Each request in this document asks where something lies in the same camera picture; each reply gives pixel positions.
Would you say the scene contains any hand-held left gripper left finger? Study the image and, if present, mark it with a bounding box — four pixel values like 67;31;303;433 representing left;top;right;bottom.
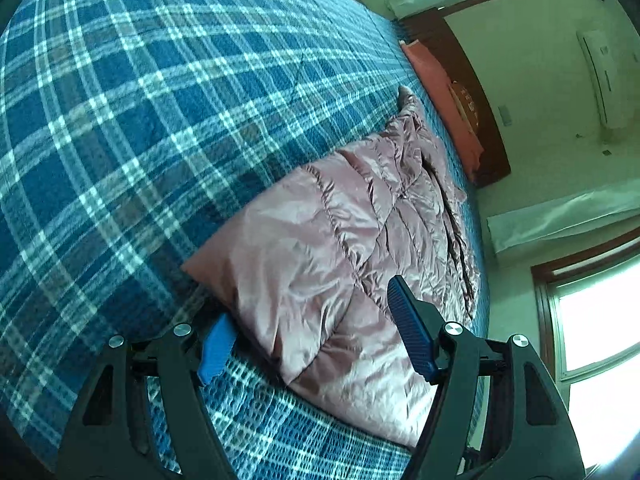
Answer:
55;312;238;480

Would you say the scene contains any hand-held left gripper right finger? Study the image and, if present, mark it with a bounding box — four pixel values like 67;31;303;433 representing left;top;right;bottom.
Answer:
386;275;587;480

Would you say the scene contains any pink puffer jacket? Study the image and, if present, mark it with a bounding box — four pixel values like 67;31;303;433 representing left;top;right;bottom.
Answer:
181;85;482;448

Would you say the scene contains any wooden framed window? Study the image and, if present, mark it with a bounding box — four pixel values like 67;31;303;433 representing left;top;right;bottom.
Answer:
531;249;640;471

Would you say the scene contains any wooden headboard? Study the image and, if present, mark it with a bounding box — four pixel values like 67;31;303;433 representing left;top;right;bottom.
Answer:
325;0;512;190

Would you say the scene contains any brown patterned cushion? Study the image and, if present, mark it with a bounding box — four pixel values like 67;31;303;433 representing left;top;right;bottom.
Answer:
448;80;482;137

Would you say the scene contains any red pillow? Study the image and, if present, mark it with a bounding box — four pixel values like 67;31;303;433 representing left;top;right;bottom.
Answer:
401;40;485;183

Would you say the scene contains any blue plaid bedspread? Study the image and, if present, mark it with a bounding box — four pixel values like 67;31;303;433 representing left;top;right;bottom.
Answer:
0;0;493;480

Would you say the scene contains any white air conditioner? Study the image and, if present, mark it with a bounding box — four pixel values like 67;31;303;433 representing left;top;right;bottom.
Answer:
576;30;632;130

